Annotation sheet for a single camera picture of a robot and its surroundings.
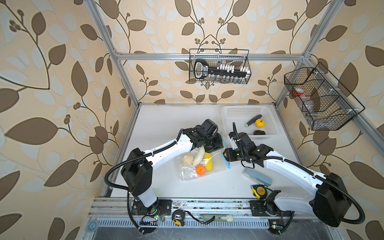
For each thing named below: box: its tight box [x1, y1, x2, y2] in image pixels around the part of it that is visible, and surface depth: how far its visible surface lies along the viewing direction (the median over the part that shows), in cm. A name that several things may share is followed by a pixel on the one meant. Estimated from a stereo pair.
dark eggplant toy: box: [253, 130, 266, 135], surface depth 99 cm
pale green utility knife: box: [202, 214, 234, 222], surface depth 72 cm
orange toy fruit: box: [196, 164, 206, 176], surface depth 84 cm
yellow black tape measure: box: [251, 184, 268, 200], surface depth 79 cm
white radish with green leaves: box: [192, 145, 209, 167], surface depth 89 cm
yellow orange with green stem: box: [255, 118, 266, 129], surface depth 104 cm
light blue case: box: [243, 168, 273, 186], surface depth 84 cm
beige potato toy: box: [182, 154, 194, 166], surface depth 88 cm
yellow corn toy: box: [204, 152, 213, 172], surface depth 86 cm
